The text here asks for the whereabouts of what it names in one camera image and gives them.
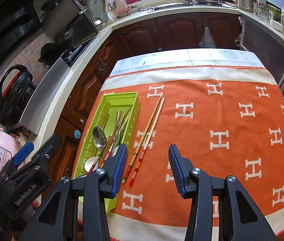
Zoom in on white bowl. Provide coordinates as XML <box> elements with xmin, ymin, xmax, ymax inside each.
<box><xmin>270</xmin><ymin>19</ymin><xmax>284</xmax><ymax>32</ymax></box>

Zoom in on stainless steel stove shield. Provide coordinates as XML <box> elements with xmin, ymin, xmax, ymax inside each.
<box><xmin>5</xmin><ymin>55</ymin><xmax>73</xmax><ymax>136</ymax></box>

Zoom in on pale cutting board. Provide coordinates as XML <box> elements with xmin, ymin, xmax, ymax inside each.
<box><xmin>102</xmin><ymin>0</ymin><xmax>127</xmax><ymax>20</ymax></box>

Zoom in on steel chopstick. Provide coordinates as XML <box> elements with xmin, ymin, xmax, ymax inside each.
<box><xmin>118</xmin><ymin>105</ymin><xmax>133</xmax><ymax>136</ymax></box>
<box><xmin>114</xmin><ymin>110</ymin><xmax>123</xmax><ymax>143</ymax></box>

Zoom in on black electric pressure cooker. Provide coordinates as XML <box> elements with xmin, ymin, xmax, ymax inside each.
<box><xmin>0</xmin><ymin>65</ymin><xmax>36</xmax><ymax>126</ymax></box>

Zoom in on black gas stove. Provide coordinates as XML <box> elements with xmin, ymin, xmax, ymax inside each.
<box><xmin>62</xmin><ymin>36</ymin><xmax>100</xmax><ymax>68</ymax></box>

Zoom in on white kitchen countertop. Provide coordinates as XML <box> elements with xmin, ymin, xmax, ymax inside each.
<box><xmin>32</xmin><ymin>0</ymin><xmax>284</xmax><ymax>146</ymax></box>

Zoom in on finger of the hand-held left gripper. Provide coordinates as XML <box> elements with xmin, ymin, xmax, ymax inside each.
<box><xmin>32</xmin><ymin>134</ymin><xmax>63</xmax><ymax>167</ymax></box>
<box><xmin>5</xmin><ymin>142</ymin><xmax>34</xmax><ymax>174</ymax></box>

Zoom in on red-lidded food container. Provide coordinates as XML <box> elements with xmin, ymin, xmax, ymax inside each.
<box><xmin>117</xmin><ymin>6</ymin><xmax>132</xmax><ymax>18</ymax></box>

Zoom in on orange printed blanket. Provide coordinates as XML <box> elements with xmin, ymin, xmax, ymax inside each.
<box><xmin>75</xmin><ymin>66</ymin><xmax>284</xmax><ymax>241</ymax></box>

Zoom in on person's left hand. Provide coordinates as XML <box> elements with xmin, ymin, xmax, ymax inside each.
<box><xmin>30</xmin><ymin>199</ymin><xmax>41</xmax><ymax>213</ymax></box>

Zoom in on white ceramic spoon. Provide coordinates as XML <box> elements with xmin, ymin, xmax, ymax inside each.
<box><xmin>84</xmin><ymin>156</ymin><xmax>100</xmax><ymax>172</ymax></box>

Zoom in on pale patterned tablecloth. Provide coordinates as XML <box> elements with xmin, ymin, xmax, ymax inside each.
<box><xmin>113</xmin><ymin>49</ymin><xmax>268</xmax><ymax>77</ymax></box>

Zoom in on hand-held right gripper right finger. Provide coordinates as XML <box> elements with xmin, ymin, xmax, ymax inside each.
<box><xmin>168</xmin><ymin>144</ymin><xmax>278</xmax><ymax>241</ymax></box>

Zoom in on glass jar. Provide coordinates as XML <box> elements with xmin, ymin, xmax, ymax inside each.
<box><xmin>255</xmin><ymin>0</ymin><xmax>270</xmax><ymax>22</ymax></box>

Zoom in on black wok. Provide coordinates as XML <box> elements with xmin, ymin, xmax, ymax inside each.
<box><xmin>38</xmin><ymin>43</ymin><xmax>65</xmax><ymax>64</ymax></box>

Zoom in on steel kitchen sink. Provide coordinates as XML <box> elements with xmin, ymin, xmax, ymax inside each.
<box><xmin>148</xmin><ymin>2</ymin><xmax>200</xmax><ymax>12</ymax></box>

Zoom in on hanging plastic bag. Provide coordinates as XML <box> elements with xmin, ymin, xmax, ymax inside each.
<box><xmin>199</xmin><ymin>26</ymin><xmax>217</xmax><ymax>49</ymax></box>

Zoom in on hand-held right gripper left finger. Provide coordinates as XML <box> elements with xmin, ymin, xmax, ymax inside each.
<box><xmin>25</xmin><ymin>144</ymin><xmax>128</xmax><ymax>241</ymax></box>

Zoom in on grey steel cabinet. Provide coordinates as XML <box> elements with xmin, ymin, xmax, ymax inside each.
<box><xmin>240</xmin><ymin>11</ymin><xmax>284</xmax><ymax>94</ymax></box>

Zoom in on large steel spoon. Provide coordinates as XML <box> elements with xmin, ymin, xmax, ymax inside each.
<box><xmin>92</xmin><ymin>126</ymin><xmax>107</xmax><ymax>156</ymax></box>

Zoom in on green plastic utensil tray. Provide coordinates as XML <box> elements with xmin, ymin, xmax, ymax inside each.
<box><xmin>72</xmin><ymin>92</ymin><xmax>141</xmax><ymax>212</ymax></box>

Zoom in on black stove with pans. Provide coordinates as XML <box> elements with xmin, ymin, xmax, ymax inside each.
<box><xmin>34</xmin><ymin>0</ymin><xmax>100</xmax><ymax>53</ymax></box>

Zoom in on dark-banded bamboo chopstick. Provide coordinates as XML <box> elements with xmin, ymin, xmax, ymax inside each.
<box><xmin>122</xmin><ymin>97</ymin><xmax>163</xmax><ymax>184</ymax></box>

